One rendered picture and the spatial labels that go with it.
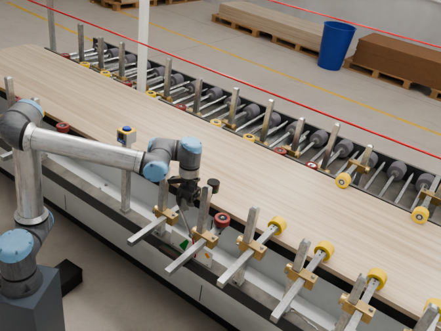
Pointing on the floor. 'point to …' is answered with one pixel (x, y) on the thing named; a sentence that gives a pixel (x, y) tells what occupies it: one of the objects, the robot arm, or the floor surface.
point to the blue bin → (335, 44)
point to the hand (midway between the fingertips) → (182, 208)
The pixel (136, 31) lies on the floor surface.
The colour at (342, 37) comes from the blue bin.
